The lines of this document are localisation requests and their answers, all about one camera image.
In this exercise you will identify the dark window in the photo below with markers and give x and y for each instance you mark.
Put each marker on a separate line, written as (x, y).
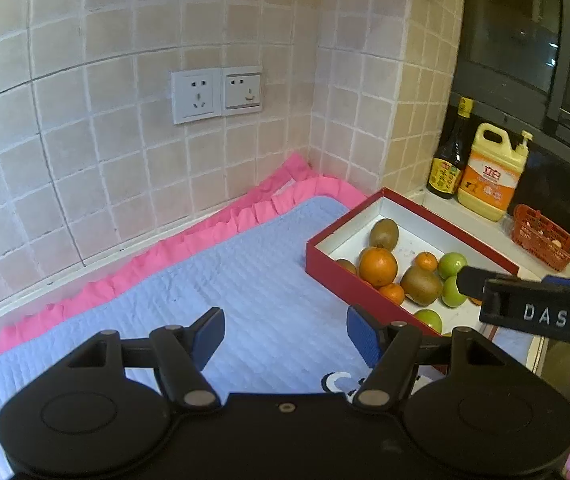
(515, 20)

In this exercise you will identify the white wall socket with switch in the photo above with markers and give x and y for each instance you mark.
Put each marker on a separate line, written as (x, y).
(242, 88)

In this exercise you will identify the large brown kiwi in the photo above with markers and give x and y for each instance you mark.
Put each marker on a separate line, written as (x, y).
(421, 285)

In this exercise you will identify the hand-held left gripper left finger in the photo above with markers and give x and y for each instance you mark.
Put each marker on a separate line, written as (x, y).
(210, 332)

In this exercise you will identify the small orange plastic basket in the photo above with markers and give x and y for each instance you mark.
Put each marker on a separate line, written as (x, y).
(540, 237)

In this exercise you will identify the large orange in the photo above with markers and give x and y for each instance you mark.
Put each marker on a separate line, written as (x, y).
(378, 266)

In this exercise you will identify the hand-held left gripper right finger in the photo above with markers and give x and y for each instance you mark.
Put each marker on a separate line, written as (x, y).
(360, 332)

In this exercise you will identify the green apple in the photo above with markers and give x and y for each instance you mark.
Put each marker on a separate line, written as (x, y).
(452, 264)
(452, 294)
(427, 320)

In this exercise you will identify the dark soy sauce bottle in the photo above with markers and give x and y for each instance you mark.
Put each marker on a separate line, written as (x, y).
(447, 170)

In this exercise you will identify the blue quilted mat pink frill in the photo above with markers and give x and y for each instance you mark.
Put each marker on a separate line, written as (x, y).
(215, 270)

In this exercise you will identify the yellow detergent bottle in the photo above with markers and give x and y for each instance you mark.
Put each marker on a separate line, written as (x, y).
(490, 180)

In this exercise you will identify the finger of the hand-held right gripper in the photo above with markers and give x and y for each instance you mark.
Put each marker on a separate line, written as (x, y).
(505, 305)

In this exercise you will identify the red cardboard box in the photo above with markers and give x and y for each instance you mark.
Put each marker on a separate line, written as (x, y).
(325, 260)

